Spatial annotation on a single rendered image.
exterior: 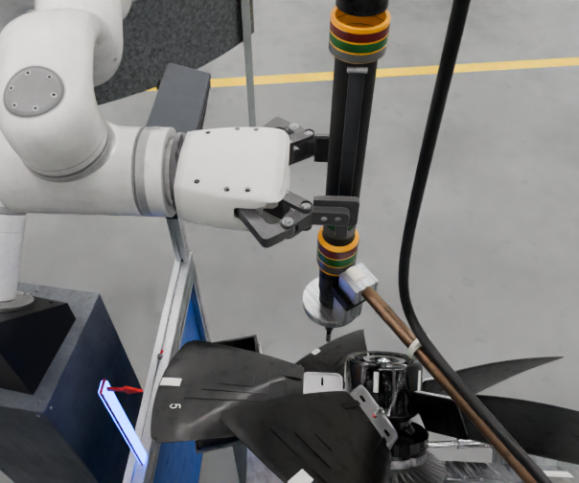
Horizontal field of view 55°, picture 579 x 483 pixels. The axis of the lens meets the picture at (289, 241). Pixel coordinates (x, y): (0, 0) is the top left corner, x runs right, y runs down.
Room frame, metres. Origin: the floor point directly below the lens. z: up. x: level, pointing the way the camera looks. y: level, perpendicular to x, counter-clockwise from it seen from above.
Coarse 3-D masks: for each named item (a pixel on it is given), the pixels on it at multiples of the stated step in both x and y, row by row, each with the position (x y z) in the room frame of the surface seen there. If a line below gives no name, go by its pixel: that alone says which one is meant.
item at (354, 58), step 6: (330, 42) 0.38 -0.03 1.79; (330, 48) 0.38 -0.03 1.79; (384, 48) 0.37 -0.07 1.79; (336, 54) 0.37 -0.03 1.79; (342, 54) 0.37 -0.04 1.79; (348, 54) 0.36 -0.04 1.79; (372, 54) 0.36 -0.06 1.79; (378, 54) 0.37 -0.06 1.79; (384, 54) 0.38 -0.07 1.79; (348, 60) 0.36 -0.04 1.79; (354, 60) 0.36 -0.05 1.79; (360, 60) 0.36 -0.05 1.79; (366, 60) 0.36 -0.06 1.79; (372, 60) 0.36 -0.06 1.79
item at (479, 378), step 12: (504, 360) 0.46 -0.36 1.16; (516, 360) 0.47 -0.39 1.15; (528, 360) 0.47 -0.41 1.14; (540, 360) 0.48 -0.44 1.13; (552, 360) 0.49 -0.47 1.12; (456, 372) 0.44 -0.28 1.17; (468, 372) 0.44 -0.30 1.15; (480, 372) 0.45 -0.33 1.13; (492, 372) 0.46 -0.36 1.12; (504, 372) 0.48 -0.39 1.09; (516, 372) 0.49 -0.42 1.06; (468, 384) 0.46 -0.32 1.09; (480, 384) 0.47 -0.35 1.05; (492, 384) 0.50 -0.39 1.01
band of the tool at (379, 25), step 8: (336, 8) 0.39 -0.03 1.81; (336, 16) 0.40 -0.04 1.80; (344, 16) 0.40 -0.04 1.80; (352, 16) 0.41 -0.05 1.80; (368, 16) 0.40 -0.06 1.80; (384, 16) 0.39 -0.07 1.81; (336, 24) 0.37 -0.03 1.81; (344, 24) 0.37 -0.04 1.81; (352, 24) 0.41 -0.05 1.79; (360, 24) 0.41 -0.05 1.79; (368, 24) 0.40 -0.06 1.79; (376, 24) 0.40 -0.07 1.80; (384, 24) 0.37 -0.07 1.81; (352, 32) 0.36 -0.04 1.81; (360, 32) 0.36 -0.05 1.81; (368, 32) 0.36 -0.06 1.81; (376, 32) 0.37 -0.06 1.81; (344, 40) 0.37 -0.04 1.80; (336, 48) 0.37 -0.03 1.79
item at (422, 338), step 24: (456, 0) 0.31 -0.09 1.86; (456, 24) 0.31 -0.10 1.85; (456, 48) 0.31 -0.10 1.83; (432, 96) 0.31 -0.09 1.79; (432, 120) 0.31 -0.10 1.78; (432, 144) 0.31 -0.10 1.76; (408, 216) 0.31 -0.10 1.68; (408, 240) 0.30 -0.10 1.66; (408, 264) 0.30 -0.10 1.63; (408, 288) 0.30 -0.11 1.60; (408, 312) 0.29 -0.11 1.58; (456, 384) 0.22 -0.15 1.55; (480, 408) 0.20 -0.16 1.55; (504, 432) 0.18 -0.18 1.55; (528, 456) 0.16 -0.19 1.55
